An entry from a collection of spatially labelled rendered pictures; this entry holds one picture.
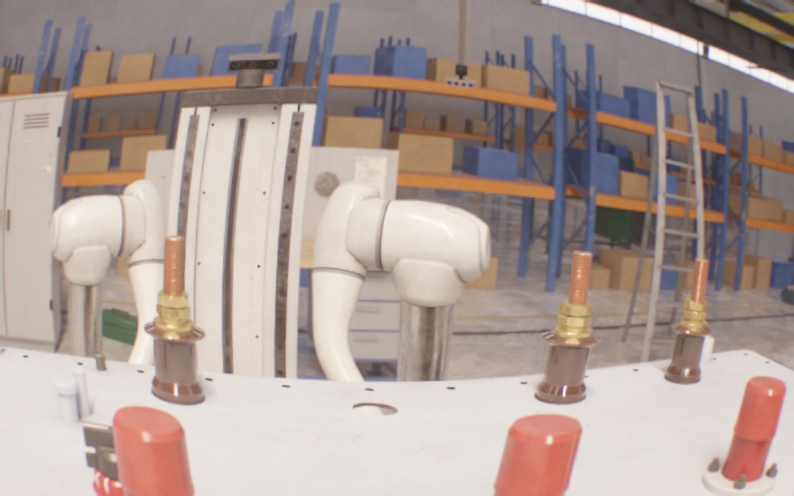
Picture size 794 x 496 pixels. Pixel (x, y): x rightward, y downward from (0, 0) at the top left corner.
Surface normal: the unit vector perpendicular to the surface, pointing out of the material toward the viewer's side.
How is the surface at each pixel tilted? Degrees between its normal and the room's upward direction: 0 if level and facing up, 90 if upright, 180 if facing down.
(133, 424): 4
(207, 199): 90
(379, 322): 90
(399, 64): 90
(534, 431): 3
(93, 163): 90
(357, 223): 67
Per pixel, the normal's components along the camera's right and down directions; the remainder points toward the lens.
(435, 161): 0.24, 0.18
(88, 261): 0.52, 0.43
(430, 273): -0.17, 0.40
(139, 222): 0.70, -0.18
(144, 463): 0.04, 0.14
